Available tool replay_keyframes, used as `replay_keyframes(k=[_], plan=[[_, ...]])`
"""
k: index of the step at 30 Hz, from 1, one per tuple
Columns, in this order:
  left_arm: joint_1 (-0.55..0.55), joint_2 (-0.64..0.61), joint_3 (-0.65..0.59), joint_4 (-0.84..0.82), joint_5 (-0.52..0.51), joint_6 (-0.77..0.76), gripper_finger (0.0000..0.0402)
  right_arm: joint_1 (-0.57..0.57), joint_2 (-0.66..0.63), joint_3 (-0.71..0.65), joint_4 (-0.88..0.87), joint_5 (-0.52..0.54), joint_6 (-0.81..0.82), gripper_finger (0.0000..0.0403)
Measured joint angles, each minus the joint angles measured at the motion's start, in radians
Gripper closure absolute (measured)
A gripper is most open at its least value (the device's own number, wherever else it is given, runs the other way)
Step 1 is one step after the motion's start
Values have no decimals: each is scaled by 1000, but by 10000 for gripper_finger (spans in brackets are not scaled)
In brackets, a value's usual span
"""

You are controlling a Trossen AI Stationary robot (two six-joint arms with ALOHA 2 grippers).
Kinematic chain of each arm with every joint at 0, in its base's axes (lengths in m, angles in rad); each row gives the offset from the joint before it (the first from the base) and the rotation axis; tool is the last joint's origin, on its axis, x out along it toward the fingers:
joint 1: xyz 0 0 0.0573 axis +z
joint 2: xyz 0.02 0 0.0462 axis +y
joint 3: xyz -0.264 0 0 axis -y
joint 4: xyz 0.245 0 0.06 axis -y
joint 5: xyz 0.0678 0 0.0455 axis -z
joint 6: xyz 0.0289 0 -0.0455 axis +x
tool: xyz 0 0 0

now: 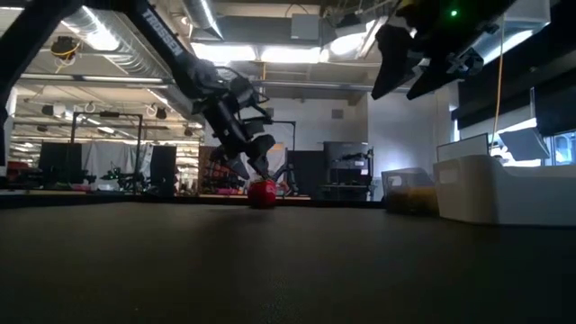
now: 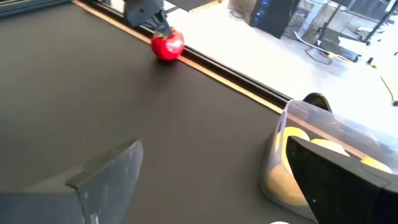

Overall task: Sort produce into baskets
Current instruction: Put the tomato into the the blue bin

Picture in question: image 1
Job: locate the black gantry frame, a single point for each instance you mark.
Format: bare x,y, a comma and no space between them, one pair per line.
108,114
288,122

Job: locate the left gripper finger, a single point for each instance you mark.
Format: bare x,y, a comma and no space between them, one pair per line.
263,153
229,159

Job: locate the grey wall vent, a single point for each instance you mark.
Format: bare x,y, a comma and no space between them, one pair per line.
337,114

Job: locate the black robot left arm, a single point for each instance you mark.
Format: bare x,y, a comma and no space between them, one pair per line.
162,36

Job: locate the green background robot arms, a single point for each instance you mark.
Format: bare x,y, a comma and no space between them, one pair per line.
121,177

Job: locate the black aluminium table frame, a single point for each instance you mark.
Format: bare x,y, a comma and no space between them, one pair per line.
112,200

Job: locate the black standing panel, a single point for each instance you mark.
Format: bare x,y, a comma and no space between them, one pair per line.
163,162
306,168

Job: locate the black wall screen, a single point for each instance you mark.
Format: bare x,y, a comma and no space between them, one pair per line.
553,112

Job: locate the white plastic basket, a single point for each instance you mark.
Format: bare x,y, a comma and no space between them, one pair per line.
495,198

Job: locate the black background robot arm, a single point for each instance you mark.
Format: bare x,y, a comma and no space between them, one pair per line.
288,175

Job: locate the grey ceiling box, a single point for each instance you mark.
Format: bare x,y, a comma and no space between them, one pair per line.
306,27

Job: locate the pink cloth bundle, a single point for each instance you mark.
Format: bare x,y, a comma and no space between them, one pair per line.
229,191

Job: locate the ceiling light panel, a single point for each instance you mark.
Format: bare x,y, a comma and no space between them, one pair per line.
288,54

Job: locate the large silver duct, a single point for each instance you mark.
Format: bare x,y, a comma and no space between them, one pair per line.
517,36

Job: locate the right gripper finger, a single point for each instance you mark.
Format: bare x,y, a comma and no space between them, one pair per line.
450,67
396,58

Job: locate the white board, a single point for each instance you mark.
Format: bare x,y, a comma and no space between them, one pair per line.
463,148

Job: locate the white hanging sheet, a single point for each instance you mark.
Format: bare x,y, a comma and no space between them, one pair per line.
103,157
280,162

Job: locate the patterned wall tapestry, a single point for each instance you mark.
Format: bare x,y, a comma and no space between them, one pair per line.
207,175

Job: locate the black equipment cabinet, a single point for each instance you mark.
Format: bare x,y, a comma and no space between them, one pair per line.
344,153

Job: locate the grey tilted screen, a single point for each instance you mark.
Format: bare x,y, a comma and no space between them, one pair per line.
524,144

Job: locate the grey ceiling pipe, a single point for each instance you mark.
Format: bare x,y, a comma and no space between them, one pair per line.
315,84

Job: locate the silver ventilation duct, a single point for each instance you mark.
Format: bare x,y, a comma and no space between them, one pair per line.
103,40

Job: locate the clear plastic basket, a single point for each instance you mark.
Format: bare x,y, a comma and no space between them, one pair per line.
411,200

